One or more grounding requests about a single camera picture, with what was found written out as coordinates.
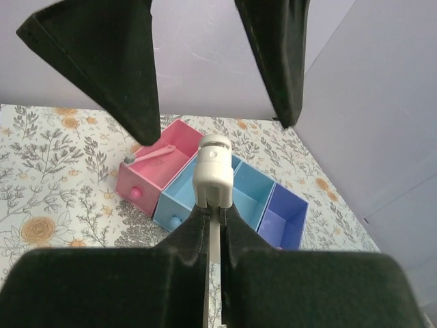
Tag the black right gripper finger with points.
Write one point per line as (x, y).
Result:
(277, 33)
(161, 286)
(262, 286)
(105, 48)

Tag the pink white toothbrush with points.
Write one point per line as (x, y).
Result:
(213, 180)

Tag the purple drawer box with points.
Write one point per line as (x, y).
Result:
(284, 219)

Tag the light blue drawer box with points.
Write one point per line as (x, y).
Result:
(252, 190)

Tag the pink drawer box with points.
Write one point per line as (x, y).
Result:
(142, 183)

